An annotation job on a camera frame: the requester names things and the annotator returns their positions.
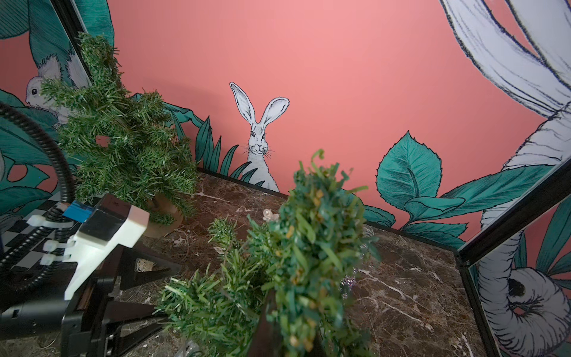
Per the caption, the right black frame post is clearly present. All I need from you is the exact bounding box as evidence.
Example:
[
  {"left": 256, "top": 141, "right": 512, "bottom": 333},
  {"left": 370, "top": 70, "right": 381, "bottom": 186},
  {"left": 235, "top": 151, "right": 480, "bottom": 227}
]
[{"left": 457, "top": 161, "right": 570, "bottom": 356}]

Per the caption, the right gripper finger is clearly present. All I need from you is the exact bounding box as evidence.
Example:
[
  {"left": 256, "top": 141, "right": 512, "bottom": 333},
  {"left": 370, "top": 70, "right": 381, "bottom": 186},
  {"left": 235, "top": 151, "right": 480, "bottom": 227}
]
[{"left": 247, "top": 289, "right": 284, "bottom": 357}]

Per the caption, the left black frame post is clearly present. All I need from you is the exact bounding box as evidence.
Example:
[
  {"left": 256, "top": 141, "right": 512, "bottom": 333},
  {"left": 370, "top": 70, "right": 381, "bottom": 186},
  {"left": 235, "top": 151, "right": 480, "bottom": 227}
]
[{"left": 50, "top": 0, "right": 92, "bottom": 83}]

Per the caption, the black white checkerboard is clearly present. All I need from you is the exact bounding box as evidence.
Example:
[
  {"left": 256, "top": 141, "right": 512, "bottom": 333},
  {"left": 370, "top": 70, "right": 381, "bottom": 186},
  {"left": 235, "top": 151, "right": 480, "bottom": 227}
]
[{"left": 1, "top": 193, "right": 60, "bottom": 272}]

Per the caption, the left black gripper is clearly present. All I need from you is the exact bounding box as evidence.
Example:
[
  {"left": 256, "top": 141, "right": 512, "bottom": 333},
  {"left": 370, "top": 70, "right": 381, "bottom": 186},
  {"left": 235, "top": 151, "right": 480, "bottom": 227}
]
[{"left": 1, "top": 244, "right": 181, "bottom": 356}]

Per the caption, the green christmas tree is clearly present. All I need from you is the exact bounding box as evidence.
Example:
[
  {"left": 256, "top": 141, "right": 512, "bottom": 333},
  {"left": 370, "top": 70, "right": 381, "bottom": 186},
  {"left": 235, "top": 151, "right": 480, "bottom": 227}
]
[
  {"left": 158, "top": 151, "right": 373, "bottom": 356},
  {"left": 43, "top": 33, "right": 199, "bottom": 238}
]

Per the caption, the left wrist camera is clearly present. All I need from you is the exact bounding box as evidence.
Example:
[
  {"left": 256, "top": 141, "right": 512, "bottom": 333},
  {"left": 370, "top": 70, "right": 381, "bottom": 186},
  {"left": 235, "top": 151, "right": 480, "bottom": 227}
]
[{"left": 27, "top": 193, "right": 150, "bottom": 301}]

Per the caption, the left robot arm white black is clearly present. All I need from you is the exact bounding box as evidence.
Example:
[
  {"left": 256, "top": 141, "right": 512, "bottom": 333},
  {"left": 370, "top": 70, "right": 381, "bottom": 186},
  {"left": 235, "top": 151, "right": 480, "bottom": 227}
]
[{"left": 1, "top": 104, "right": 180, "bottom": 356}]

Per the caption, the black frame post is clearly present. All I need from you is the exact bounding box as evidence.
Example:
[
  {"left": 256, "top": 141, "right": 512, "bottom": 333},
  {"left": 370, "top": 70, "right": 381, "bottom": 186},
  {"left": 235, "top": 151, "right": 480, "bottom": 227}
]
[
  {"left": 457, "top": 161, "right": 570, "bottom": 356},
  {"left": 50, "top": 0, "right": 92, "bottom": 83}
]

